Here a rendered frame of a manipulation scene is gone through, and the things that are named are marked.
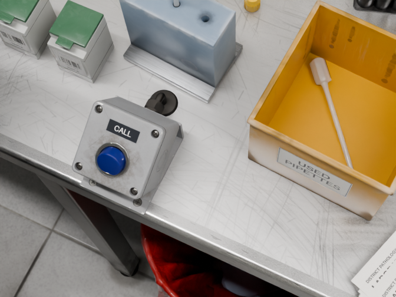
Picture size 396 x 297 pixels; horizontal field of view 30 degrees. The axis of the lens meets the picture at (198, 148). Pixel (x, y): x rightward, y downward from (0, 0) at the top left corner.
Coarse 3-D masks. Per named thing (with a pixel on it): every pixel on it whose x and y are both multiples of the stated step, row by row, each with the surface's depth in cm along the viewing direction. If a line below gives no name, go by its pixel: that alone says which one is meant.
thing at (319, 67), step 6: (312, 60) 72; (318, 60) 72; (324, 60) 73; (312, 66) 72; (318, 66) 72; (324, 66) 72; (312, 72) 73; (318, 72) 72; (324, 72) 72; (318, 78) 72; (324, 78) 72; (330, 78) 72; (318, 84) 72
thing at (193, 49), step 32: (128, 0) 66; (160, 0) 66; (192, 0) 66; (128, 32) 73; (160, 32) 68; (192, 32) 65; (224, 32) 66; (160, 64) 74; (192, 64) 71; (224, 64) 71
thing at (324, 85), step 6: (324, 84) 72; (324, 90) 72; (330, 96) 72; (330, 102) 71; (330, 108) 71; (336, 114) 71; (336, 120) 71; (336, 126) 71; (342, 138) 70; (342, 144) 70; (342, 150) 70; (348, 156) 70; (348, 162) 70
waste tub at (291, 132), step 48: (336, 48) 71; (384, 48) 66; (288, 96) 73; (336, 96) 72; (384, 96) 72; (288, 144) 62; (336, 144) 71; (384, 144) 71; (336, 192) 66; (384, 192) 60
